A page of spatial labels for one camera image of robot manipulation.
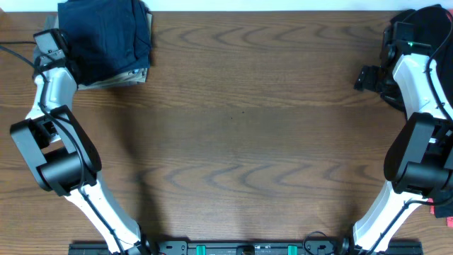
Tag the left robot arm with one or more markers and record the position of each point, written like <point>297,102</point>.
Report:
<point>59,153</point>

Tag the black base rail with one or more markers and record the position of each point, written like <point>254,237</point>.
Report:
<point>310,246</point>

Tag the folded khaki shorts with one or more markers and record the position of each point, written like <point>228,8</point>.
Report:
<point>129,78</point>

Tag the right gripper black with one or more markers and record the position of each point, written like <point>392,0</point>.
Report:
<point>369,79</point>

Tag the navy blue shorts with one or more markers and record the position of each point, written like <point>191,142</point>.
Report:
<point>107,37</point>

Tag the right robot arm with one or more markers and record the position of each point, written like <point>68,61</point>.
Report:
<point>387,213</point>

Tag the black garment pile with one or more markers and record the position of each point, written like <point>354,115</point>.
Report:
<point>420,159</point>

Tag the red garment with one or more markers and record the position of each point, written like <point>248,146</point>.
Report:
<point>440,25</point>

